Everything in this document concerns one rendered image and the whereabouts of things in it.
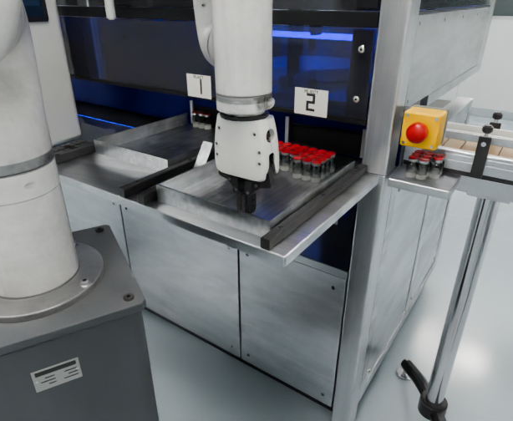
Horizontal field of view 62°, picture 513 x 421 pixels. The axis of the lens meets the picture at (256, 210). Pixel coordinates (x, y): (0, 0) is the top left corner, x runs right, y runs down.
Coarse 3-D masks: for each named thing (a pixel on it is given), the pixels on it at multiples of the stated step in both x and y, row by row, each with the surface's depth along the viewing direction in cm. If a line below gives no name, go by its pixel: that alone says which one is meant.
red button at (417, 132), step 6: (414, 126) 82; (420, 126) 82; (426, 126) 83; (408, 132) 84; (414, 132) 83; (420, 132) 82; (426, 132) 82; (408, 138) 84; (414, 138) 83; (420, 138) 82
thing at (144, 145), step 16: (144, 128) 119; (160, 128) 124; (176, 128) 128; (192, 128) 128; (96, 144) 107; (112, 144) 103; (128, 144) 114; (144, 144) 114; (160, 144) 114; (176, 144) 114; (192, 144) 114; (128, 160) 102; (144, 160) 98; (160, 160) 95; (176, 160) 96
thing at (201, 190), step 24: (216, 168) 95; (168, 192) 80; (192, 192) 86; (216, 192) 86; (264, 192) 86; (288, 192) 86; (312, 192) 79; (216, 216) 74; (240, 216) 71; (264, 216) 76; (288, 216) 73
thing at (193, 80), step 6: (192, 78) 114; (198, 78) 113; (204, 78) 112; (210, 78) 111; (192, 84) 115; (198, 84) 114; (204, 84) 113; (210, 84) 112; (192, 90) 116; (198, 90) 115; (204, 90) 114; (210, 90) 112; (198, 96) 116; (204, 96) 114; (210, 96) 113
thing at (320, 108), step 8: (296, 88) 98; (304, 88) 96; (296, 96) 98; (304, 96) 97; (320, 96) 95; (296, 104) 99; (304, 104) 98; (312, 104) 97; (320, 104) 96; (296, 112) 100; (304, 112) 99; (312, 112) 97; (320, 112) 96
